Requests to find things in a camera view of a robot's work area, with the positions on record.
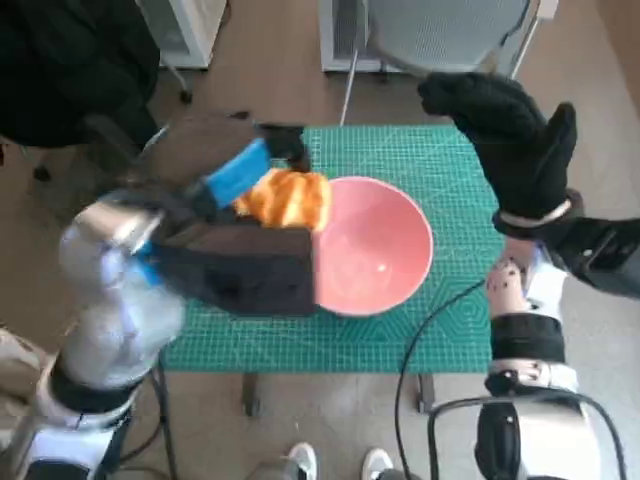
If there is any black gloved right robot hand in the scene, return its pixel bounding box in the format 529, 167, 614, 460
417, 72, 579, 221

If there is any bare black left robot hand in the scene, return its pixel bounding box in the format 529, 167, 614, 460
164, 114, 314, 226

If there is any rectangular orange bread loaf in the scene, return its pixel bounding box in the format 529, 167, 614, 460
233, 168, 333, 232

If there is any pink bowl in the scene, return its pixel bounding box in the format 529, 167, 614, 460
312, 175, 434, 319

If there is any office chair base with casters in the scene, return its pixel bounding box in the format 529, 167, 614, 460
19, 64, 194, 182

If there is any white metal rod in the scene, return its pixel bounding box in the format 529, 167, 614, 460
339, 49, 362, 127
509, 19, 539, 81

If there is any white vented cabinet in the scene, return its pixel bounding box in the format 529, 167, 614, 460
319, 0, 401, 74
137, 0, 221, 70

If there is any grey mesh chair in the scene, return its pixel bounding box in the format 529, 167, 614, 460
362, 0, 546, 81

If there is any green cutting mat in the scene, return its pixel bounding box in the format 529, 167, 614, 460
162, 124, 506, 374

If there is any black table leg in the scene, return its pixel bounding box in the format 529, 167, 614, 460
417, 373, 435, 414
242, 373, 261, 416

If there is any white shoe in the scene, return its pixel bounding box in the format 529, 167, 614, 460
287, 442, 317, 480
362, 448, 392, 480

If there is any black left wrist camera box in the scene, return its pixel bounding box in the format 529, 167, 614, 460
149, 222, 319, 317

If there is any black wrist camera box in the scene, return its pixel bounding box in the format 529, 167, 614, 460
549, 217, 640, 301
149, 222, 319, 317

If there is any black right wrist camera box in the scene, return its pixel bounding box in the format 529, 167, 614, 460
549, 217, 640, 301

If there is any black looped cable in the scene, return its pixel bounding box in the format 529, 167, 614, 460
427, 394, 629, 480

